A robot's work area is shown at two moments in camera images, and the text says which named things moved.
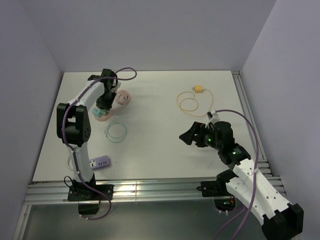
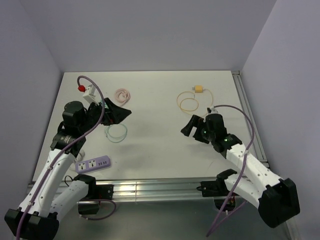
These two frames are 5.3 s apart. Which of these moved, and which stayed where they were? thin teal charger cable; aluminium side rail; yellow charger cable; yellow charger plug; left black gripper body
Moved: left black gripper body
Stayed: yellow charger plug; aluminium side rail; thin teal charger cable; yellow charger cable
